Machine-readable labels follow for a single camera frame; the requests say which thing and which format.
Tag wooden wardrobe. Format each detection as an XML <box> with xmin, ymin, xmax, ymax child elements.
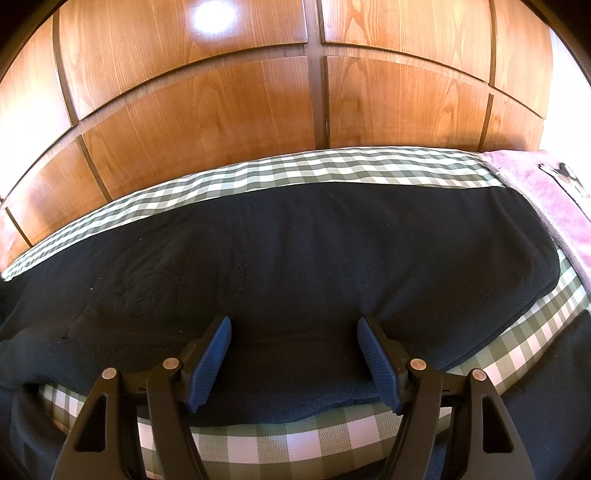
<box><xmin>0</xmin><ymin>0</ymin><xmax>556</xmax><ymax>274</ymax></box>

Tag green checkered bed sheet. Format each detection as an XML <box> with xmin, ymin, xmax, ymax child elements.
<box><xmin>2</xmin><ymin>147</ymin><xmax>591</xmax><ymax>480</ymax></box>

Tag black pants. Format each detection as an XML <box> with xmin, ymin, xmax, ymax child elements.
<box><xmin>0</xmin><ymin>182</ymin><xmax>562</xmax><ymax>480</ymax></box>

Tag dark cloth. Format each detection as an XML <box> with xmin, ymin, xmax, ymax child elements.
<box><xmin>499</xmin><ymin>310</ymin><xmax>591</xmax><ymax>480</ymax></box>

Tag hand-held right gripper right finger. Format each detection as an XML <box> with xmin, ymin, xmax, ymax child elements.
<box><xmin>356</xmin><ymin>315</ymin><xmax>537</xmax><ymax>480</ymax></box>

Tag pink garment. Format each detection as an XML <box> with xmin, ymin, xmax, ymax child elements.
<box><xmin>477</xmin><ymin>150</ymin><xmax>591</xmax><ymax>274</ymax></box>

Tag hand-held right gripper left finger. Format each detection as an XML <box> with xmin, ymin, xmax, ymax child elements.
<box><xmin>50</xmin><ymin>316</ymin><xmax>232</xmax><ymax>480</ymax></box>

